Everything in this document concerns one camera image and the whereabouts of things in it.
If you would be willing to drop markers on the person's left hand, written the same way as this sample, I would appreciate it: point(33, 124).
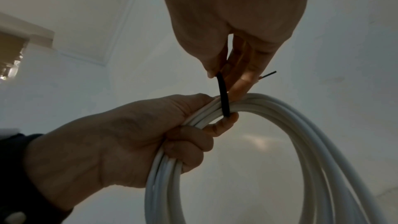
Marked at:
point(108, 149)

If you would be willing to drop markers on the person's right hand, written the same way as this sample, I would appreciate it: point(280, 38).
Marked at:
point(239, 4)

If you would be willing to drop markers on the black zip tie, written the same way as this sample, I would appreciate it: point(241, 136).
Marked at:
point(224, 95)

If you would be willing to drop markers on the black marker wristband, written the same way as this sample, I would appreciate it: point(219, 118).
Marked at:
point(28, 208)

